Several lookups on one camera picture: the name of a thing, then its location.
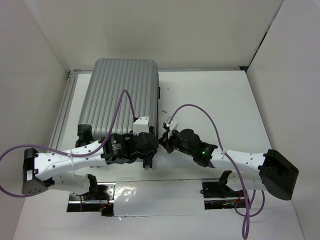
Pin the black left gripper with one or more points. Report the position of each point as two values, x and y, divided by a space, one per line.
149 155

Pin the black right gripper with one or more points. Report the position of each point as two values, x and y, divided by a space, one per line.
166 142

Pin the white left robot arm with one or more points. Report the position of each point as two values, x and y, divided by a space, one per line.
42 171

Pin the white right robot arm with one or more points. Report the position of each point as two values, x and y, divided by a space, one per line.
269 171

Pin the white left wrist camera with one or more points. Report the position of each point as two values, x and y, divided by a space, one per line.
141 125

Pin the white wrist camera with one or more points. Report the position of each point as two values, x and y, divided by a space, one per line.
141 125
170 125

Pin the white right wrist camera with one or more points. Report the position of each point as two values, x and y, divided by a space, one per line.
170 125

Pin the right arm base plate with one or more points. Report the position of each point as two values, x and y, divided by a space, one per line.
217 197

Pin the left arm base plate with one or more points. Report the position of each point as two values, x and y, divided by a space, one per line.
102 202

